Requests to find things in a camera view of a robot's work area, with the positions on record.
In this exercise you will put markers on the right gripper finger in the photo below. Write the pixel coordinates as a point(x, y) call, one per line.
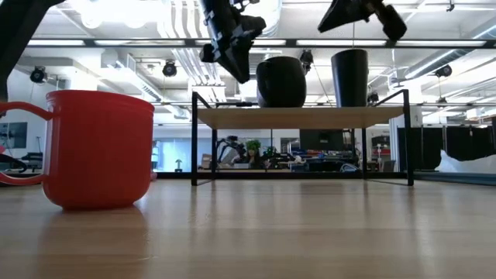
point(345, 9)
point(352, 19)

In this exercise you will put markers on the tall black cup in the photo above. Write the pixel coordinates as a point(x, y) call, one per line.
point(350, 77)

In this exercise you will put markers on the wooden shelf with black frame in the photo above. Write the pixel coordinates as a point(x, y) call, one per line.
point(294, 116)

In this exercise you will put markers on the white cloth sheet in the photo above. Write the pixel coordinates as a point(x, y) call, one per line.
point(465, 166)

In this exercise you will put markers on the green potted plant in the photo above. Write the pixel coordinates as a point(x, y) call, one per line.
point(253, 145)

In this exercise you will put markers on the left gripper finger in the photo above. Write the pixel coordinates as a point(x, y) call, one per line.
point(242, 62)
point(232, 66)

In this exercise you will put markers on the teal floor mat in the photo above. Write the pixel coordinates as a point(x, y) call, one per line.
point(457, 179)

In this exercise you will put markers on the small desk lamp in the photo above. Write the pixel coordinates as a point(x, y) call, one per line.
point(178, 164)

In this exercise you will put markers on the black background robot arm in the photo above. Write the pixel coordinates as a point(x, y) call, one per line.
point(228, 149)

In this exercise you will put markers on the black partition curtain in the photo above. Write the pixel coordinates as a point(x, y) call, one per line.
point(426, 147)

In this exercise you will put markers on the black background monitor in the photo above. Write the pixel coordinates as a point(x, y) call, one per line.
point(321, 139)

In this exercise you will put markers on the black ceiling spotlight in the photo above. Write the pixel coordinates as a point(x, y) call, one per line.
point(38, 74)
point(443, 71)
point(307, 57)
point(169, 69)
point(373, 97)

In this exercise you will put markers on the black table edge rail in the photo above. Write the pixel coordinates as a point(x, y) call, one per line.
point(290, 175)

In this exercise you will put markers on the small pink object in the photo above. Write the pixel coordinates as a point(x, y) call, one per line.
point(153, 176)

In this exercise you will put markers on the dark wall picture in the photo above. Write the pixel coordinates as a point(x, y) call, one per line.
point(15, 135)

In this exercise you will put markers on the black overhead frame bar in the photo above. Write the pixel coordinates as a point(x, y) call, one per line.
point(290, 42)

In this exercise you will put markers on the round black mug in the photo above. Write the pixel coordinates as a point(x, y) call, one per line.
point(281, 81)

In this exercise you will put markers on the small black ceiling fixture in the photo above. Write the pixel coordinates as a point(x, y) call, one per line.
point(450, 5)

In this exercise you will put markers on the red plastic mug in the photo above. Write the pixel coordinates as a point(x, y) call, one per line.
point(97, 155)

